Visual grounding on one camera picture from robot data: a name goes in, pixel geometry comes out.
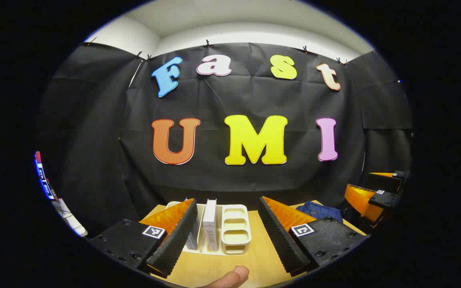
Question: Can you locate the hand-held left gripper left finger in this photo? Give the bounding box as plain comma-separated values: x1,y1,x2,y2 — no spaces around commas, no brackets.
88,198,198,279

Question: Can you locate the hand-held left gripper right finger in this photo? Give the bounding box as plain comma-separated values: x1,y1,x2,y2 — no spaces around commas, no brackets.
259,196,369,277

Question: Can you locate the grey cover book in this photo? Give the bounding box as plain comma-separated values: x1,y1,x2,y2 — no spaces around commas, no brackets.
185,198,201,251

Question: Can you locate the white cover book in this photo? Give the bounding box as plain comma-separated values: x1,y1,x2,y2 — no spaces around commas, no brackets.
202,199,218,252

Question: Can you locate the white plastic bookshelf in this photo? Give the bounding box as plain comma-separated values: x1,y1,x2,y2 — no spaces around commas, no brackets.
166,201,252,255

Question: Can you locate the blue schoolbag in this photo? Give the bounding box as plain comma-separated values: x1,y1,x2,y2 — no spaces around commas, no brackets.
296,201,344,224

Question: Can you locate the white desk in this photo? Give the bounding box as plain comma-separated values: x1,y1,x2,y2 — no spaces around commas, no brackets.
52,198,88,237

